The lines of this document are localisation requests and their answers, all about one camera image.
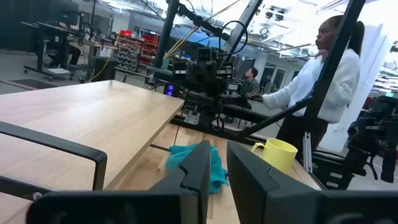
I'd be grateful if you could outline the person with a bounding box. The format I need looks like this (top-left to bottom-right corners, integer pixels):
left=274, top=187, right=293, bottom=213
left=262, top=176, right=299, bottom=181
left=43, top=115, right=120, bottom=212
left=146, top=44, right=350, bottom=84
left=239, top=67, right=261, bottom=94
left=248, top=14, right=365, bottom=156

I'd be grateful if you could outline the black metal rig frame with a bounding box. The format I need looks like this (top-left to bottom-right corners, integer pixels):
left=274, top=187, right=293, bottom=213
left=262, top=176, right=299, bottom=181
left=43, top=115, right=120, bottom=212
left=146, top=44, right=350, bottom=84
left=152, top=0, right=367, bottom=139

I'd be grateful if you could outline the wooden shelf black metal frame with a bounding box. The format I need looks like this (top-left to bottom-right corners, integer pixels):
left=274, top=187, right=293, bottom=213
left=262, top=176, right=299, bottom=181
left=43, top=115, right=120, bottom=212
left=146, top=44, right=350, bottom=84
left=0, top=80, right=185, bottom=224

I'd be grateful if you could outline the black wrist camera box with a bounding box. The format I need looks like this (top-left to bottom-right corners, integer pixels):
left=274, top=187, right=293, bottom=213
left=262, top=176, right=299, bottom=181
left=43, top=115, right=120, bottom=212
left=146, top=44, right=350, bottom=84
left=197, top=47, right=213, bottom=62

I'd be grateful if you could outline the silver metal bracket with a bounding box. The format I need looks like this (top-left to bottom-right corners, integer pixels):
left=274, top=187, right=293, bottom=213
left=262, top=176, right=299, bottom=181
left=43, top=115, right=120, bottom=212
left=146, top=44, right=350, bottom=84
left=183, top=111, right=200, bottom=126

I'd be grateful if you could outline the teal cloth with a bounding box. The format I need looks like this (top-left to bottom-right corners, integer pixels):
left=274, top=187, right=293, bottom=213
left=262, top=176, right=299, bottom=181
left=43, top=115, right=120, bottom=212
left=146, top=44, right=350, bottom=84
left=166, top=143, right=230, bottom=194

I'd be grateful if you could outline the black floor mat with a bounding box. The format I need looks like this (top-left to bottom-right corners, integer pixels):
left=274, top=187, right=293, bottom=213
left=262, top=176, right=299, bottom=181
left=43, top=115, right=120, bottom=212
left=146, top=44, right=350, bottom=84
left=0, top=78, right=58, bottom=91

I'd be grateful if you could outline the black bin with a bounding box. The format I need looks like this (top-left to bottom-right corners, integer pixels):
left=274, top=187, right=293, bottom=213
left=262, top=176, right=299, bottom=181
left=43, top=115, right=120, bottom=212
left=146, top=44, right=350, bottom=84
left=91, top=56, right=118, bottom=82

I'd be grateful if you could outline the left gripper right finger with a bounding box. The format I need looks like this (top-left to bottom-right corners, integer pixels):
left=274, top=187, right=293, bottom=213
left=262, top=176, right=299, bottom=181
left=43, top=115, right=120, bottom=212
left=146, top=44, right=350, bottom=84
left=226, top=140, right=398, bottom=224

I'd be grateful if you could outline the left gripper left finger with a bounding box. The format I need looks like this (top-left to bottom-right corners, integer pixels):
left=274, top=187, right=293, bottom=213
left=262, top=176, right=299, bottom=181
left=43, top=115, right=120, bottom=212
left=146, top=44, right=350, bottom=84
left=26, top=139, right=212, bottom=224

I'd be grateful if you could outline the aluminium extrusion bar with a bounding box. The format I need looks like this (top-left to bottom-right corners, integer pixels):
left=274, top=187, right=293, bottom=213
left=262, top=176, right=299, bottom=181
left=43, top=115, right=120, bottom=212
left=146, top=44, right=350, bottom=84
left=302, top=131, right=313, bottom=174

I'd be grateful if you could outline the yellow mug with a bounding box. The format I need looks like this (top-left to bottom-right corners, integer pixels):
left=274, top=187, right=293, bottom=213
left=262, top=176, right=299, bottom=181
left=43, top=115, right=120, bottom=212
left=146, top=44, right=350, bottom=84
left=251, top=138, right=299, bottom=174

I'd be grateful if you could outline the computer with purple lights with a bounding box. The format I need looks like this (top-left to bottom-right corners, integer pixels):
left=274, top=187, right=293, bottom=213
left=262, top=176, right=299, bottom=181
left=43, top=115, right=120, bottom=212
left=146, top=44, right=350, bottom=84
left=163, top=82, right=181, bottom=98

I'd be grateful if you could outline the red storage rack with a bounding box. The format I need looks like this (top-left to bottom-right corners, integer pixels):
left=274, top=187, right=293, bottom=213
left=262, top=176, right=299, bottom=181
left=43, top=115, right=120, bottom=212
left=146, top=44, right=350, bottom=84
left=115, top=29, right=160, bottom=73

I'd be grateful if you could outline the black background desk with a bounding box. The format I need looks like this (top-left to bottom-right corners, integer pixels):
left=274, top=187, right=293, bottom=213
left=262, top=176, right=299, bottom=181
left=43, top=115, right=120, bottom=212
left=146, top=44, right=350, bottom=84
left=20, top=21, right=94, bottom=82

